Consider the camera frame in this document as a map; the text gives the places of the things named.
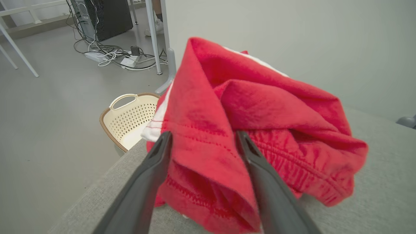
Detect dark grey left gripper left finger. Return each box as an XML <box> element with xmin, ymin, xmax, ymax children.
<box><xmin>93</xmin><ymin>131</ymin><xmax>173</xmax><ymax>234</ymax></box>

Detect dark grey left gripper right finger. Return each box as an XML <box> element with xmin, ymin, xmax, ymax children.
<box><xmin>236</xmin><ymin>131</ymin><xmax>322</xmax><ymax>234</ymax></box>

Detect red shorts with white stripe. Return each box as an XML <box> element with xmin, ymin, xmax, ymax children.
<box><xmin>141</xmin><ymin>37</ymin><xmax>369</xmax><ymax>234</ymax></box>

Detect cream perforated laundry basket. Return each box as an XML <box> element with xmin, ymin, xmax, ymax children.
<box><xmin>99</xmin><ymin>93</ymin><xmax>161</xmax><ymax>153</ymax></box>

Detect white power strip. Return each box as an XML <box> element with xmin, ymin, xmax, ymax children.
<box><xmin>120</xmin><ymin>55</ymin><xmax>142</xmax><ymax>69</ymax></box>
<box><xmin>84</xmin><ymin>50</ymin><xmax>109</xmax><ymax>63</ymax></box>

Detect grey partition foot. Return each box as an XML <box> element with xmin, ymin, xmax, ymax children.
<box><xmin>155</xmin><ymin>0</ymin><xmax>177</xmax><ymax>95</ymax></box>

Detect grey rounded object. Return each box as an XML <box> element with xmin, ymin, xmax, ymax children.
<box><xmin>396</xmin><ymin>114</ymin><xmax>416</xmax><ymax>130</ymax></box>

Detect white desk leg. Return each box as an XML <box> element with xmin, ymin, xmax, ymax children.
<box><xmin>145</xmin><ymin>0</ymin><xmax>163</xmax><ymax>75</ymax></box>

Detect white sneaker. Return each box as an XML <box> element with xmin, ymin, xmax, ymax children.
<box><xmin>144</xmin><ymin>19</ymin><xmax>164</xmax><ymax>37</ymax></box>

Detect black computer tower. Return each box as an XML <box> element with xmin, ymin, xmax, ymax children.
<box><xmin>70</xmin><ymin>0</ymin><xmax>134</xmax><ymax>42</ymax></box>

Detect person's bare lower leg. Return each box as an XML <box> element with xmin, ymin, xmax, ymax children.
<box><xmin>151</xmin><ymin>0</ymin><xmax>163</xmax><ymax>21</ymax></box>

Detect tangled black and white cables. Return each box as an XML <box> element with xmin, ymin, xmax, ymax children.
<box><xmin>65</xmin><ymin>0</ymin><xmax>169</xmax><ymax>71</ymax></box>

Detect white metal table frame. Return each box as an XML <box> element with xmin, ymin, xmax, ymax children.
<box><xmin>0</xmin><ymin>0</ymin><xmax>70</xmax><ymax>78</ymax></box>

